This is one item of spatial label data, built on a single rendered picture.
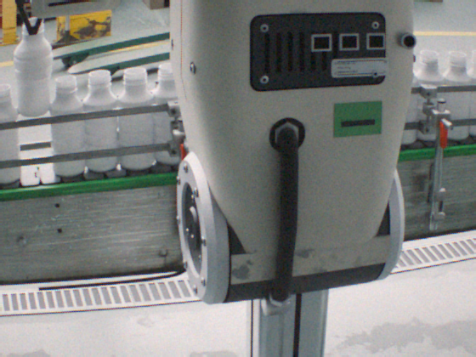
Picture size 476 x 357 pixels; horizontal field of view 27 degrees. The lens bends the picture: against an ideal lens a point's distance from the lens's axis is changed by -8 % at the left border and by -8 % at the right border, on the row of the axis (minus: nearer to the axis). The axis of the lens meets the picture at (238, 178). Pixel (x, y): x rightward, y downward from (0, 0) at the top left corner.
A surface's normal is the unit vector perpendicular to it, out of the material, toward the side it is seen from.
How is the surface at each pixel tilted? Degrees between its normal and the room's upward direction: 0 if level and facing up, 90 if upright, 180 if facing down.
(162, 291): 0
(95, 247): 90
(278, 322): 90
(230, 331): 0
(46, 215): 90
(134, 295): 0
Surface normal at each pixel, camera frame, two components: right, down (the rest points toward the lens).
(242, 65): 0.18, 0.38
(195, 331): 0.00, -0.92
